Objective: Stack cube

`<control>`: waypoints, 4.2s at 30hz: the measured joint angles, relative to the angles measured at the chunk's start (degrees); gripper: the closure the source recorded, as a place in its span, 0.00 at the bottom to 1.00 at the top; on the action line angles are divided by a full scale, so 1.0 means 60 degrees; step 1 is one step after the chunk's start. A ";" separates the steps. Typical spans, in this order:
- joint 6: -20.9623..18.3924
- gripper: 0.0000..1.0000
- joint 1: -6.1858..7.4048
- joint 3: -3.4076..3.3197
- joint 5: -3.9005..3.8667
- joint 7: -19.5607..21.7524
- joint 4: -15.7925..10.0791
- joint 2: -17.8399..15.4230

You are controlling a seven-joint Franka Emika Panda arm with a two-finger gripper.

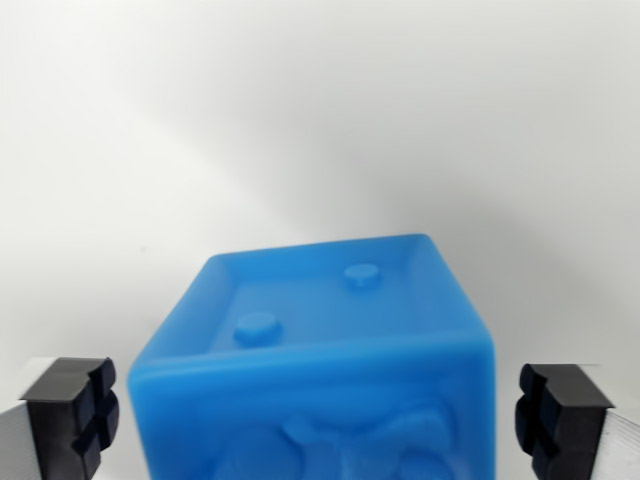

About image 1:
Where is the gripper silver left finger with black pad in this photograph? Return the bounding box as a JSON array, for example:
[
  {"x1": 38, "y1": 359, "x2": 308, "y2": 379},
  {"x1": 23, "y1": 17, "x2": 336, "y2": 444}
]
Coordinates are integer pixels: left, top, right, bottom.
[{"x1": 0, "y1": 355, "x2": 120, "y2": 480}]

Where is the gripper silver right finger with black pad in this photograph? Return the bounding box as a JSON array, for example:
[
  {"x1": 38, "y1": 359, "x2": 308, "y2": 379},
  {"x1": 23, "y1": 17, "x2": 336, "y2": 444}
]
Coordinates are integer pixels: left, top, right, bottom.
[{"x1": 513, "y1": 362, "x2": 640, "y2": 480}]

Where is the blue soft embossed cube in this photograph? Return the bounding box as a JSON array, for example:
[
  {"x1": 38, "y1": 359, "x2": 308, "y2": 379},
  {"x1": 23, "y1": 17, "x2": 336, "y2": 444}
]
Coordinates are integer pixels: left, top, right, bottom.
[{"x1": 127, "y1": 232, "x2": 497, "y2": 480}]

